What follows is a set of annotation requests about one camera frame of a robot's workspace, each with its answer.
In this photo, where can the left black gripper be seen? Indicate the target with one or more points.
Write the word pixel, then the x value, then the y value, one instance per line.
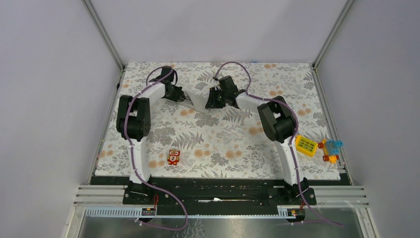
pixel 179 95

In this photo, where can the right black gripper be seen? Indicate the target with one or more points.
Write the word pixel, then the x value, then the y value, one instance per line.
pixel 211 103

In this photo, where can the grey cloth napkin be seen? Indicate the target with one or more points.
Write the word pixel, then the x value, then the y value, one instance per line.
pixel 199 102

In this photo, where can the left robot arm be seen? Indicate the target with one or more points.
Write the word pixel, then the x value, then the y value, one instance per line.
pixel 133 122

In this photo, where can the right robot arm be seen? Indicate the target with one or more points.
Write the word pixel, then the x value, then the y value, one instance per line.
pixel 280 125

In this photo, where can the red owl toy block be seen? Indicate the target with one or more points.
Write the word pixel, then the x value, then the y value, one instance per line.
pixel 173 157

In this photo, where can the yellow green toy window block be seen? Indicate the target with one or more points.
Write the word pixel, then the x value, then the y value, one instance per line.
pixel 306 146

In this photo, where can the small colourful toy blocks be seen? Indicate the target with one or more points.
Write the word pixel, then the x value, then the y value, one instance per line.
pixel 331 150

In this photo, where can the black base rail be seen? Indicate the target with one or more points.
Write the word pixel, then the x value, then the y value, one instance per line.
pixel 206 196

